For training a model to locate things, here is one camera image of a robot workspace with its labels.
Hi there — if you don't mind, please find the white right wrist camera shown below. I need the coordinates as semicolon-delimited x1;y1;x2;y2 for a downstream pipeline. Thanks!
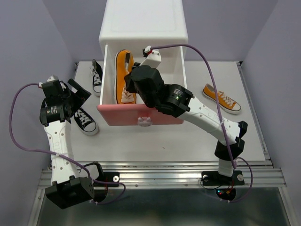
140;46;162;68

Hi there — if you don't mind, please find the aluminium mounting rail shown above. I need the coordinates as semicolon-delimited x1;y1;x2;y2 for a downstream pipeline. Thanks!
37;161;288;189

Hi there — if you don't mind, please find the black sneaker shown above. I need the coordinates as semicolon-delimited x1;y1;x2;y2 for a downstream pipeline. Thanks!
74;108;99;136
91;59;103;97

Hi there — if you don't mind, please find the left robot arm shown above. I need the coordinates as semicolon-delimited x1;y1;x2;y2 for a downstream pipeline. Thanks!
39;76;105;209

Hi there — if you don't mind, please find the white shoe cabinet shell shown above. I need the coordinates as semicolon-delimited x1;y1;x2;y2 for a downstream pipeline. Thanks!
98;0;190;52

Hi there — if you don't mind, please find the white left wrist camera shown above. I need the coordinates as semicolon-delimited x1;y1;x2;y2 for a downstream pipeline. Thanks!
38;75;62;89

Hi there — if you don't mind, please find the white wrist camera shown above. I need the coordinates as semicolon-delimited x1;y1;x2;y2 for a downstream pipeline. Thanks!
140;46;162;68
38;75;62;89

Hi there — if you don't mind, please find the black sneaker front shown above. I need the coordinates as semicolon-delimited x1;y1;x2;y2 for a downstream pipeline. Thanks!
74;108;99;136

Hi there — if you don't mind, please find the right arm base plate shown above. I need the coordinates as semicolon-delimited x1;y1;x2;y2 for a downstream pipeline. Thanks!
202;170;245;186

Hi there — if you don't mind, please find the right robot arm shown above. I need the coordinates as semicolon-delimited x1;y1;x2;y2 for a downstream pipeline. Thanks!
124;65;248;184

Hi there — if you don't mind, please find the black sneaker back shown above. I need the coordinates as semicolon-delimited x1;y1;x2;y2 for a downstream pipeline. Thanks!
91;59;103;97

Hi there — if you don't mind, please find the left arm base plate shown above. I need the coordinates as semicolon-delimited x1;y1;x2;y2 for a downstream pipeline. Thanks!
93;172;120;188

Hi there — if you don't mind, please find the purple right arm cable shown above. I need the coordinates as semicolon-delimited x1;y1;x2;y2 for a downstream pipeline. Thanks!
150;44;254;203

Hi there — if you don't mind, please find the orange sneaker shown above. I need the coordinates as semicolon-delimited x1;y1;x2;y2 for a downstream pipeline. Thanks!
114;49;136;105
202;84;241;114

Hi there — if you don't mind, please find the pink front white drawer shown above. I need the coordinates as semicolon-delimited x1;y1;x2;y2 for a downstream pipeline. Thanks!
97;44;187;126

